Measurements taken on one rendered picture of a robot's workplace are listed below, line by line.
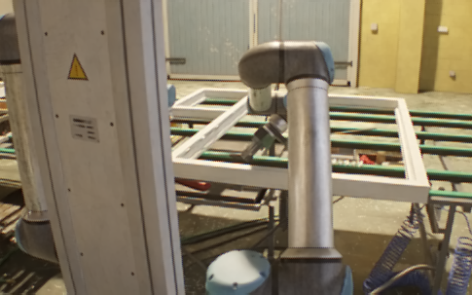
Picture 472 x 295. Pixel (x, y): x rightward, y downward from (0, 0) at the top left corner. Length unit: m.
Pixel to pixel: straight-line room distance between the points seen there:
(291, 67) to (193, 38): 7.61
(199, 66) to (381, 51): 3.63
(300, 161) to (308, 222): 0.15
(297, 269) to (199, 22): 7.82
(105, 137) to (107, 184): 0.10
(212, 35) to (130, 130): 7.79
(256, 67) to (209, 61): 7.49
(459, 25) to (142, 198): 7.75
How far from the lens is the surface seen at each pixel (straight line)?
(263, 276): 0.96
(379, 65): 8.14
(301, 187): 1.01
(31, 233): 1.33
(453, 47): 8.26
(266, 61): 1.11
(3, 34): 1.19
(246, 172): 1.65
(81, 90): 0.82
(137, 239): 0.85
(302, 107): 1.06
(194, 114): 2.61
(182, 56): 8.83
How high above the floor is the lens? 1.57
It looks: 19 degrees down
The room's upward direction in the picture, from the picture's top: 1 degrees counter-clockwise
